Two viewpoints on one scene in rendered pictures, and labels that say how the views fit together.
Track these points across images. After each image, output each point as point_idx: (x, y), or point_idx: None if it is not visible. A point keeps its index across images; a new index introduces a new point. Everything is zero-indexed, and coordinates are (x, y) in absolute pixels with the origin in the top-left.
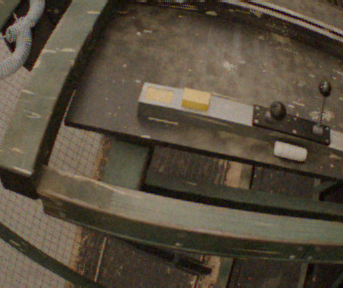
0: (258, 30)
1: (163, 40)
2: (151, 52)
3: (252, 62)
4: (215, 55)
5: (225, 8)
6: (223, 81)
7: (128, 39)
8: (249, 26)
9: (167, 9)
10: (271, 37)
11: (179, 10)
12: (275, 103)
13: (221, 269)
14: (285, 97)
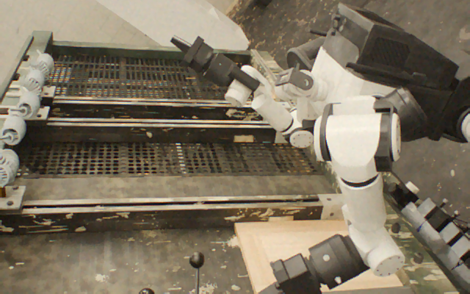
0: (128, 233)
1: (37, 270)
2: (26, 284)
3: (123, 267)
4: (87, 271)
5: (92, 219)
6: (97, 293)
7: (1, 275)
8: (118, 231)
9: (37, 236)
10: (141, 235)
11: (49, 234)
12: (142, 291)
13: None
14: (159, 287)
